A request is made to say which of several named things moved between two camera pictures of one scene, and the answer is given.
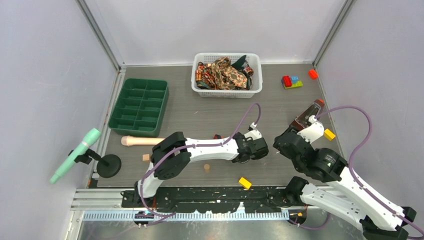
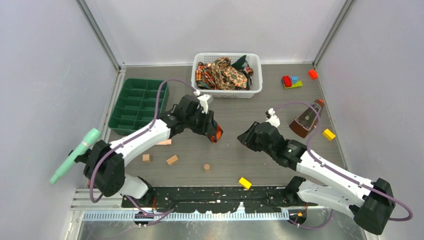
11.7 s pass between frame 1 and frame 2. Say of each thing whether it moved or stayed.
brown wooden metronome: stayed
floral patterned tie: stayed
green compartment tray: stayed
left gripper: moved
